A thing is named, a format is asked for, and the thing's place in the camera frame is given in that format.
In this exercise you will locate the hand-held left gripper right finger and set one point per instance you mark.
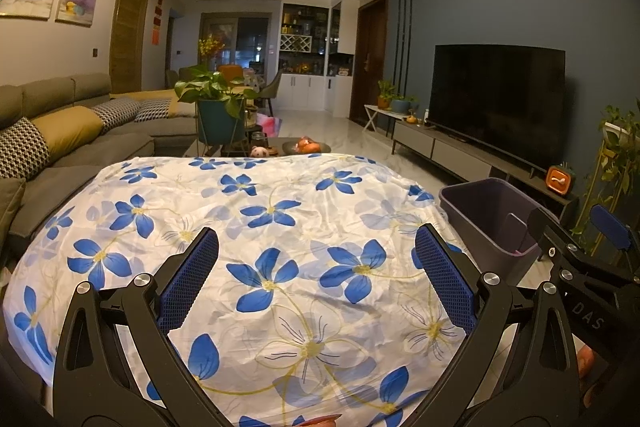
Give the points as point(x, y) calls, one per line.
point(445, 277)

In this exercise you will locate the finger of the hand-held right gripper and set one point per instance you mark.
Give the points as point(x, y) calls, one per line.
point(547, 232)
point(607, 227)

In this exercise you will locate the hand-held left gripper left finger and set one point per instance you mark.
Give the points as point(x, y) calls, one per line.
point(190, 277)

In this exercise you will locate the grey trash bin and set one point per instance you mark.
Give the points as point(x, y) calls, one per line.
point(480, 217)

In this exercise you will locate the person's right hand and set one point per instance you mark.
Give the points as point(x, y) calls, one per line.
point(586, 362)

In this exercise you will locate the person's left hand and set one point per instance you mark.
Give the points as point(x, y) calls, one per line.
point(324, 422)

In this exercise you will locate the small orange gadget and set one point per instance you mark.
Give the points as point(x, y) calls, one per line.
point(560, 181)

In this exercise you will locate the tall vine plant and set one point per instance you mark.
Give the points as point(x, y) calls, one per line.
point(610, 167)

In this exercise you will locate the blue flower tablecloth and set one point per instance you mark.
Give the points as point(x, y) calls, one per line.
point(280, 347)

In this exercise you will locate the black television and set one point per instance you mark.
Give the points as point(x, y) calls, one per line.
point(495, 102)

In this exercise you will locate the toy pig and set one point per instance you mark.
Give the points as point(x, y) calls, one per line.
point(260, 152)

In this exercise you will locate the grey sofa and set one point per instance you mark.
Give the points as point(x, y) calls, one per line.
point(85, 162)

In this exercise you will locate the pothos plant teal pot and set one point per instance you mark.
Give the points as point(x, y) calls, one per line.
point(217, 122)

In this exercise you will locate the pink shopping bag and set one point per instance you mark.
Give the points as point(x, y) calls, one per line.
point(270, 127)

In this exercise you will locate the potted plant teal bowl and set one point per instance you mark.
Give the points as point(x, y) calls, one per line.
point(401, 106)

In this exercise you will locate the white side table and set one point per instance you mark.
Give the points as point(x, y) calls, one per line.
point(372, 114)

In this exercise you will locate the potted plant orange pot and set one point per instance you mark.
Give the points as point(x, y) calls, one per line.
point(385, 99)

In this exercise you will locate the grey cushion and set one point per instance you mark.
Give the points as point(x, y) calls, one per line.
point(10, 207)

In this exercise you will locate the mustard pillow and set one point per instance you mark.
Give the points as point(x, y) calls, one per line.
point(67, 127)

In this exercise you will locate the green dining chair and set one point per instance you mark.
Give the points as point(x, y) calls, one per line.
point(272, 89)

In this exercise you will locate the houndstooth pillow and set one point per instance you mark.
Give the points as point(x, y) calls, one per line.
point(22, 147)

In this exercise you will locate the white display cabinet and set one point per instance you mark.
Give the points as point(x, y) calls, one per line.
point(305, 92)

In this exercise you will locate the dark wooden door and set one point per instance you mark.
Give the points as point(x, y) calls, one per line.
point(367, 62)

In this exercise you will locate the yellow flowers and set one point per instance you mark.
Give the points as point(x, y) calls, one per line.
point(210, 46)

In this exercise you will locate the glass balcony door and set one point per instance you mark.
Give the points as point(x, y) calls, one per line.
point(250, 39)

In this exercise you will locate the light wooden door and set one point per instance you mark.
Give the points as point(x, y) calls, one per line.
point(127, 37)

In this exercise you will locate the red wall decoration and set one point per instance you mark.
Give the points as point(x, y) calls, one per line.
point(157, 19)

